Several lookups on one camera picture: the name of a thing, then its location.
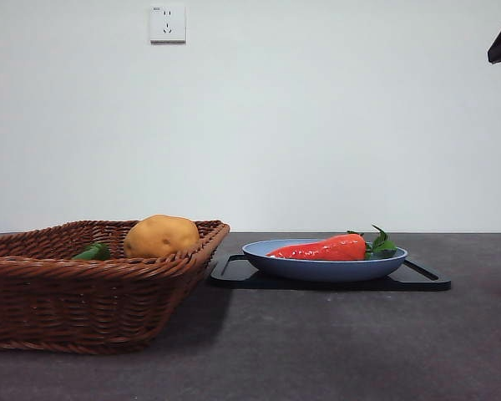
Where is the white wall socket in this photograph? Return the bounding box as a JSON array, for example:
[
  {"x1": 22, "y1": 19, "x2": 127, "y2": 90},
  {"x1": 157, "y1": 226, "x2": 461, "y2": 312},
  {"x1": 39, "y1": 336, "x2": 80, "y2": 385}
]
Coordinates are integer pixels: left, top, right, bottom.
[{"x1": 149, "y1": 3, "x2": 188, "y2": 44}]

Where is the black flat tray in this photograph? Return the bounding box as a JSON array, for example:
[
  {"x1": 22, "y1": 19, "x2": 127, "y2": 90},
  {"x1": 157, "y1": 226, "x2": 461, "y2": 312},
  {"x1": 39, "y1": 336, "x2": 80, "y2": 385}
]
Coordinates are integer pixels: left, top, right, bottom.
[{"x1": 210, "y1": 253, "x2": 452, "y2": 292}]

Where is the orange carrot with green leaves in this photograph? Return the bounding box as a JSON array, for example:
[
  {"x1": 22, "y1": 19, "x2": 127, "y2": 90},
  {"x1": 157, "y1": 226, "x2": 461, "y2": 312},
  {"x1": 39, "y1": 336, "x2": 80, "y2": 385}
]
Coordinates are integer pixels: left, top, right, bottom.
[{"x1": 266, "y1": 225, "x2": 398, "y2": 261}]

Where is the green chili pepper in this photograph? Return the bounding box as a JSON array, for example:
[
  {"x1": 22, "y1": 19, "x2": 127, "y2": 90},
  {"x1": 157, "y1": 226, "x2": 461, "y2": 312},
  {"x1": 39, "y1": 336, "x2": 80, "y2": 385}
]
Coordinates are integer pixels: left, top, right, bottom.
[{"x1": 70, "y1": 243, "x2": 112, "y2": 261}]

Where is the brown wicker basket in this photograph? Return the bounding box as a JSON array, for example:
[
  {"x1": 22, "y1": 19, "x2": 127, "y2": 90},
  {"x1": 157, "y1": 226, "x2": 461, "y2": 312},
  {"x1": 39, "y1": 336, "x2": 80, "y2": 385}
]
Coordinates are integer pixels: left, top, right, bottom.
[{"x1": 0, "y1": 220, "x2": 231, "y2": 356}]

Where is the yellow-brown potato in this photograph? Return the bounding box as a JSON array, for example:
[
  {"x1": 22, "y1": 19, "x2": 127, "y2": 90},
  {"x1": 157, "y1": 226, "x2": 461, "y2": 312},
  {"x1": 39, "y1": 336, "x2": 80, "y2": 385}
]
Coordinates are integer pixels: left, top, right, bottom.
[{"x1": 123, "y1": 214, "x2": 201, "y2": 259}]

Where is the blue round plate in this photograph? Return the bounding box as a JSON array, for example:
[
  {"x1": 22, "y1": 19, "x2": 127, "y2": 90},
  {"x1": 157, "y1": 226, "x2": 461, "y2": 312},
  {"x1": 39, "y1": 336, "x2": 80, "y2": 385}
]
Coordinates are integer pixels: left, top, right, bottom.
[{"x1": 241, "y1": 238, "x2": 408, "y2": 282}]

